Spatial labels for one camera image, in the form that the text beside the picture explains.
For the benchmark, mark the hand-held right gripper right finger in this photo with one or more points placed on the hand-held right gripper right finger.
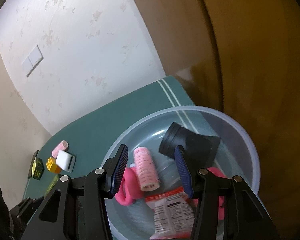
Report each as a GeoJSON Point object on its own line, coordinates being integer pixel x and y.
{"type": "Point", "coordinates": [183, 172]}

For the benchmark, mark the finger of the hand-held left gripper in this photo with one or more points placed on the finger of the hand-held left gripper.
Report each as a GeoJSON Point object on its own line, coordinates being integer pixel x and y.
{"type": "Point", "coordinates": [25, 206]}

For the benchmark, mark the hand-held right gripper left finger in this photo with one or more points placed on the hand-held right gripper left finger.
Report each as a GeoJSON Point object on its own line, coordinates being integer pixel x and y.
{"type": "Point", "coordinates": [120, 170]}

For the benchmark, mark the large pink foam curler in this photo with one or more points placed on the large pink foam curler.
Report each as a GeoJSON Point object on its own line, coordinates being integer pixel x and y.
{"type": "Point", "coordinates": [126, 195]}

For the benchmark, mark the black hair dryer nozzle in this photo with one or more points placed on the black hair dryer nozzle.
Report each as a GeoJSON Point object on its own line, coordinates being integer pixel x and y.
{"type": "Point", "coordinates": [200, 145]}

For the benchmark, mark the small pink foam curler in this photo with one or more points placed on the small pink foam curler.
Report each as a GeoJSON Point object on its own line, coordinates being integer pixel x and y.
{"type": "Point", "coordinates": [216, 175]}

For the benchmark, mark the green box with gold dots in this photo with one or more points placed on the green box with gold dots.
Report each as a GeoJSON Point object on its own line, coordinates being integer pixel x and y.
{"type": "Point", "coordinates": [38, 170]}

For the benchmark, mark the red and white packet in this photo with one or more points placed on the red and white packet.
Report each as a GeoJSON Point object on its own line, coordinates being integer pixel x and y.
{"type": "Point", "coordinates": [172, 212]}

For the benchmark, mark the yellow toy brick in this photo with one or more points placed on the yellow toy brick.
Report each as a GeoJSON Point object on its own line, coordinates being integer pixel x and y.
{"type": "Point", "coordinates": [52, 165]}

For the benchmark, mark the white plastic box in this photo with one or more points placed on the white plastic box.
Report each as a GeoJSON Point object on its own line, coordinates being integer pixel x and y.
{"type": "Point", "coordinates": [63, 159]}

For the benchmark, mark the pale pink hair roller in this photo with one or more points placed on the pale pink hair roller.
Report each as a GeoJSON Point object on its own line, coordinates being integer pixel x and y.
{"type": "Point", "coordinates": [60, 149]}

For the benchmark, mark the clear plastic bowl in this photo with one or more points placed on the clear plastic bowl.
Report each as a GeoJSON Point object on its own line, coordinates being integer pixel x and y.
{"type": "Point", "coordinates": [240, 142]}

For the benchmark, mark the black flat bar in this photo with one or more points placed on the black flat bar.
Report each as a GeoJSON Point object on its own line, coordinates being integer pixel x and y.
{"type": "Point", "coordinates": [31, 167]}

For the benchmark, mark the brown wooden door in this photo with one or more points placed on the brown wooden door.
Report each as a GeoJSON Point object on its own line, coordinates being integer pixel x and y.
{"type": "Point", "coordinates": [252, 67]}

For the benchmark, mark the white wall switch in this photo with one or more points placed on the white wall switch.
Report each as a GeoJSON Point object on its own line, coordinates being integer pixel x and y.
{"type": "Point", "coordinates": [32, 60]}

